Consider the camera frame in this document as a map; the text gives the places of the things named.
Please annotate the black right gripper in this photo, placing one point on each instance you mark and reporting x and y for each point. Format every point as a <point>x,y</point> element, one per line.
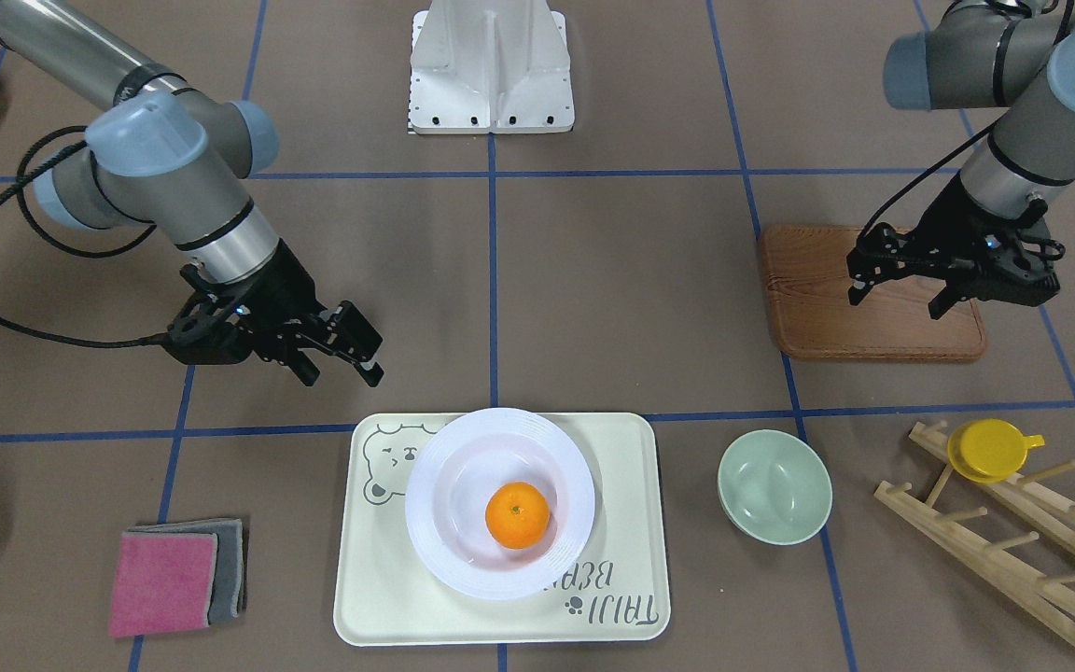
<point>288,283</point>

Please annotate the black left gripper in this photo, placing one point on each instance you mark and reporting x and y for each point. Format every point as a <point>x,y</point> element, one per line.
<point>950,216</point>

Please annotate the white round plate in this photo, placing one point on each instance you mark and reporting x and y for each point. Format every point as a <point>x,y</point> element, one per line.
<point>453,480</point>

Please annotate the orange fruit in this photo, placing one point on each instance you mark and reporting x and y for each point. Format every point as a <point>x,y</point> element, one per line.
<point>517,516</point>

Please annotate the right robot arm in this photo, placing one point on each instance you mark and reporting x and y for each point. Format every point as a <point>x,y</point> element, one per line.
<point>165,156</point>

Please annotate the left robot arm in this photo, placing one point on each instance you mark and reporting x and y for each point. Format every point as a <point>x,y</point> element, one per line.
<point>1014,56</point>

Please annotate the cream bear tray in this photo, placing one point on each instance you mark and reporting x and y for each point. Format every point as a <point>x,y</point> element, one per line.
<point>618,590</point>

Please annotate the wooden cutting board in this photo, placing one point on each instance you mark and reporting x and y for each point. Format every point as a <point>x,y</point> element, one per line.
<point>805,288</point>

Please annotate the yellow mug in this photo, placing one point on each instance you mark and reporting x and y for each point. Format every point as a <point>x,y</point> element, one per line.
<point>990,450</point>

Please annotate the green bowl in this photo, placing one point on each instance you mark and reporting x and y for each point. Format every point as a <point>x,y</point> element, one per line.
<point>774,487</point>

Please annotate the grey cloth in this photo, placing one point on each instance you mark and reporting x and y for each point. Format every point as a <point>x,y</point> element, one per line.
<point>228,587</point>

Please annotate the pink cloth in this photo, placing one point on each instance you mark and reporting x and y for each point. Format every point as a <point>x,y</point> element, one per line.
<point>163,583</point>

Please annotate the wooden dish rack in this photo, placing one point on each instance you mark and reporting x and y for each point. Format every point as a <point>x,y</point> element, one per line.
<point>1036,569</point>

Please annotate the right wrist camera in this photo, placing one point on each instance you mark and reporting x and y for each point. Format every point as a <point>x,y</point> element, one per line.
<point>201,340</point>

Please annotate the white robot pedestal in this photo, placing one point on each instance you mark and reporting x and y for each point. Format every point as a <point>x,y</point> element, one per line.
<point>490,67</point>

